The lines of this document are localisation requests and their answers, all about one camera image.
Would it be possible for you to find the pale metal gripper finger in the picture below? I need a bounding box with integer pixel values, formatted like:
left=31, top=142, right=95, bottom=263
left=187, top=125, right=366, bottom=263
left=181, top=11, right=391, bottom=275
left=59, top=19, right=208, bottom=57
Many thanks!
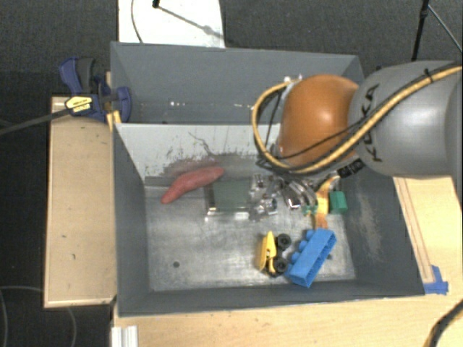
left=204, top=198, right=279, bottom=223
left=213, top=173, right=269, bottom=197

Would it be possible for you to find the dark green flat block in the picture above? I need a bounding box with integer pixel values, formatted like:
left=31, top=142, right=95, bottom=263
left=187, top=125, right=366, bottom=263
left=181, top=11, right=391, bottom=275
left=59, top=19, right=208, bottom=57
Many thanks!
left=211, top=181, right=252, bottom=212

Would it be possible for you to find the yellow toy truck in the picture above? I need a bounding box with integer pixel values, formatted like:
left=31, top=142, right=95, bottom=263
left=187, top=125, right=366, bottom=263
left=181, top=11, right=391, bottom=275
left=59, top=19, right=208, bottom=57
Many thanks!
left=254, top=230, right=293, bottom=278

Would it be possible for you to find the blue toy brick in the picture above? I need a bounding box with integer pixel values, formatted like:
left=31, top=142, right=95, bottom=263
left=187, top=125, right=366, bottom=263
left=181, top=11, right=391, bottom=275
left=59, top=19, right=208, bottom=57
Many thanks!
left=283, top=228, right=338, bottom=288

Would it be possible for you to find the red-brown sweet potato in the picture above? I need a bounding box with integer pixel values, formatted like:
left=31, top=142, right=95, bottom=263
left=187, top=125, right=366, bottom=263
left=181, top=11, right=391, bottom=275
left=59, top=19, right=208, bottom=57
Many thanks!
left=160, top=166, right=226, bottom=205

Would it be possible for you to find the grey metal bin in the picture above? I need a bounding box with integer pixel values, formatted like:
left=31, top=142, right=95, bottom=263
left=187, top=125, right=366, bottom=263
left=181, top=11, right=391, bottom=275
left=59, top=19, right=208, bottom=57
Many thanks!
left=109, top=40, right=426, bottom=317

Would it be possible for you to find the pale wood board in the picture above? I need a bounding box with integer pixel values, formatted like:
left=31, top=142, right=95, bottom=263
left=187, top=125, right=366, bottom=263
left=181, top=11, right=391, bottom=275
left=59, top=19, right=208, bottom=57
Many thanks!
left=43, top=95, right=119, bottom=309

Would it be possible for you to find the black cylinder on white bracket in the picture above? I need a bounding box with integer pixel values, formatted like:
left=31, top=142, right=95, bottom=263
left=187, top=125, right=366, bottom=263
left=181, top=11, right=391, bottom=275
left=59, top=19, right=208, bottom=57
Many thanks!
left=337, top=158, right=365, bottom=179

